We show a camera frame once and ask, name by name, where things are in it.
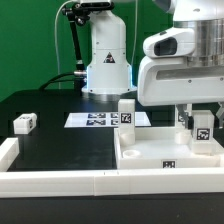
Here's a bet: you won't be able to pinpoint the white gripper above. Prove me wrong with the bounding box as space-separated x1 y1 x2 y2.
138 56 224 130

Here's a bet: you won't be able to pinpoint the white square tabletop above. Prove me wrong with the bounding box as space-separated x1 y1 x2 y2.
114 127 224 169

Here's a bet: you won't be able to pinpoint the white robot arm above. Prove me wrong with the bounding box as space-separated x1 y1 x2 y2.
81 0 224 127

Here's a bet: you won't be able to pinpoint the white sheet with fiducial tags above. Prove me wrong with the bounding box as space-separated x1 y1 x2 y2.
64 112 151 128

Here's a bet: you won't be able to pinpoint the black cables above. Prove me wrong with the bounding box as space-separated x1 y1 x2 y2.
39 72 88 91

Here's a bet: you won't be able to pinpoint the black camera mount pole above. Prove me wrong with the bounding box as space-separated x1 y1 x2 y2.
61 2 88 78

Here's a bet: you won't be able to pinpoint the white cable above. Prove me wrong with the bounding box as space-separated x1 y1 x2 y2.
54 0 76 89

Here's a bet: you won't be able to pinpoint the white U-shaped fence wall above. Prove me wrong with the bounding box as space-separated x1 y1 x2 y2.
0 138 224 198

